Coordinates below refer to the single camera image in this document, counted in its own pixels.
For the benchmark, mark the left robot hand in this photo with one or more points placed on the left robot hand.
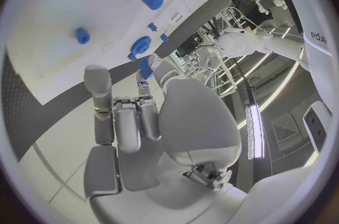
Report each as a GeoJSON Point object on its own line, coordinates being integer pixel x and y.
{"type": "Point", "coordinates": [205, 61]}

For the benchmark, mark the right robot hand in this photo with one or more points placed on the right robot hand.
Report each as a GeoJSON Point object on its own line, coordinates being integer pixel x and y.
{"type": "Point", "coordinates": [196, 122]}

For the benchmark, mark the blue block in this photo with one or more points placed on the blue block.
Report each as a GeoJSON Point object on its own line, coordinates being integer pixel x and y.
{"type": "Point", "coordinates": [145, 68]}

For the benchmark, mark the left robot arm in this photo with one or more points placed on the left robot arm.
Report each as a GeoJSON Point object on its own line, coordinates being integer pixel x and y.
{"type": "Point", "coordinates": [246, 42]}

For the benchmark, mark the white task board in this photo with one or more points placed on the white task board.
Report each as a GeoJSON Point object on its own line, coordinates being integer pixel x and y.
{"type": "Point", "coordinates": [79, 6]}

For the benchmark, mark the blue peg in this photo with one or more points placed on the blue peg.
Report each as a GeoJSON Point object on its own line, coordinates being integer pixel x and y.
{"type": "Point", "coordinates": [152, 26]}
{"type": "Point", "coordinates": [164, 37]}

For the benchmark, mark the glowing light bar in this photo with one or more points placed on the glowing light bar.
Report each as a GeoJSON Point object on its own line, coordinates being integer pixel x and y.
{"type": "Point", "coordinates": [255, 133]}

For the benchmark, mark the blue gear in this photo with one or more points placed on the blue gear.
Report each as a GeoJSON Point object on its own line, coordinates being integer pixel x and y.
{"type": "Point", "coordinates": [141, 46]}

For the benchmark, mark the blue plug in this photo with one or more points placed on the blue plug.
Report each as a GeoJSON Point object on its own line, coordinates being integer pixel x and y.
{"type": "Point", "coordinates": [131, 56]}

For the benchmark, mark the blue short cylinder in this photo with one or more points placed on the blue short cylinder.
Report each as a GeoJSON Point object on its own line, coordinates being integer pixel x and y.
{"type": "Point", "coordinates": [82, 36]}

